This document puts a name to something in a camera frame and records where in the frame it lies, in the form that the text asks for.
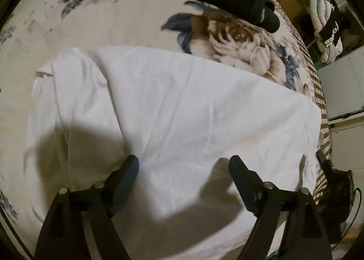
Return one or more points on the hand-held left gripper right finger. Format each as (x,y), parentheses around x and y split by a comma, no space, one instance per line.
(241,183)

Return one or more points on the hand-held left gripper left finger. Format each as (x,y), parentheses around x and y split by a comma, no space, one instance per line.
(128,180)

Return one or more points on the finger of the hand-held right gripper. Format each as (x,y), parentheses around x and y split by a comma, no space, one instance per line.
(323,162)

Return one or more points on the white t-shirt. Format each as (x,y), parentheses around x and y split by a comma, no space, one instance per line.
(184,106)

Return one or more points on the pile of clothes on chair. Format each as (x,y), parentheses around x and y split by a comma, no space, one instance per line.
(334,29)

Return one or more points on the white cabinet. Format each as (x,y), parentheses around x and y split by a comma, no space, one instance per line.
(341,86)

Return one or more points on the white quilted jacket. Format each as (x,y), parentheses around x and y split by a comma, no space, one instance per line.
(318,7)

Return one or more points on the floral printed blanket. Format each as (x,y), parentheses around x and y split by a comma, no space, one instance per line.
(113,21)

